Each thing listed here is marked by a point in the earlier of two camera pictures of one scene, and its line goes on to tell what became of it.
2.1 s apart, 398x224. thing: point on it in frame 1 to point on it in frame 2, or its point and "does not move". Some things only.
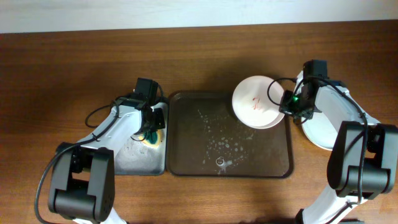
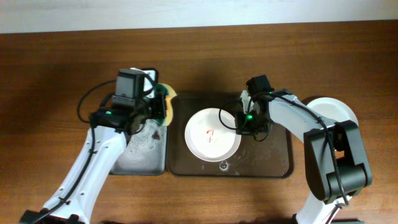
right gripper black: x=285 y=107 to x=242 y=128
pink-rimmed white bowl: x=256 y=101 to x=211 y=134
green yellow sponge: x=152 y=139 to x=168 y=88
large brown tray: x=207 y=137 does not move
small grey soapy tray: x=139 y=158 does not move
